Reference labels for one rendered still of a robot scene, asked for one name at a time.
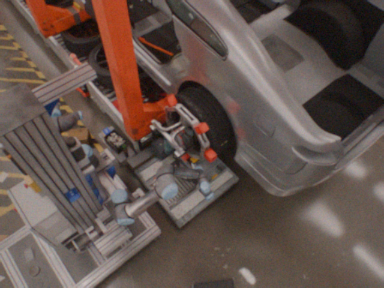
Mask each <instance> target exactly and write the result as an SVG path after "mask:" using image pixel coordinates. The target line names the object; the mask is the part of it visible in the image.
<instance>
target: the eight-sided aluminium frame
mask: <svg viewBox="0 0 384 288"><path fill-rule="evenodd" d="M164 109H165V118H166V120H165V121H166V124H167V126H168V127H171V124H172V125H174V124H175V123H174V121H173V112H178V113H179V114H180V115H181V116H182V117H183V118H184V119H185V120H186V121H187V122H188V123H189V124H190V125H191V126H192V128H193V130H194V132H195V134H196V136H197V138H198V140H199V142H200V144H201V152H200V151H196V150H194V149H192V150H191V151H189V152H187V153H188V154H189V156H191V157H192V158H197V159H200V160H204V159H205V157H204V152H205V151H207V150H208V149H209V146H210V143H209V140H208V139H207V137H206V135H205V133H203V134H201V135H202V137H203V139H204V141H203V139H202V137H201V135H200V134H198V133H197V131H196V130H195V127H196V126H197V125H199V124H200V122H199V121H198V120H197V118H195V117H194V116H193V115H192V114H191V113H190V112H189V111H188V110H187V109H186V108H185V107H184V106H183V105H182V104H176V105H174V106H172V107H168V106H166V107H165V108H164ZM186 114H187V115H188V116H189V117H190V118H189V117H188V116H187V115H186Z"/></svg>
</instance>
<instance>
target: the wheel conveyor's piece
mask: <svg viewBox="0 0 384 288"><path fill-rule="evenodd" d="M11 1H12V3H13V4H14V5H15V6H16V8H17V9H18V10H19V11H20V12H21V13H22V14H23V16H24V17H25V18H26V19H27V21H28V22H29V23H30V24H31V25H32V27H33V29H34V30H35V31H34V32H35V33H36V34H40V33H39V31H38V29H37V27H36V25H35V22H34V18H33V16H32V13H31V11H30V9H29V7H28V5H26V4H25V3H24V2H23V0H11ZM74 2H75V1H74V0H62V1H61V2H59V3H58V4H56V5H53V6H54V7H59V8H63V9H67V8H70V7H72V6H74Z"/></svg>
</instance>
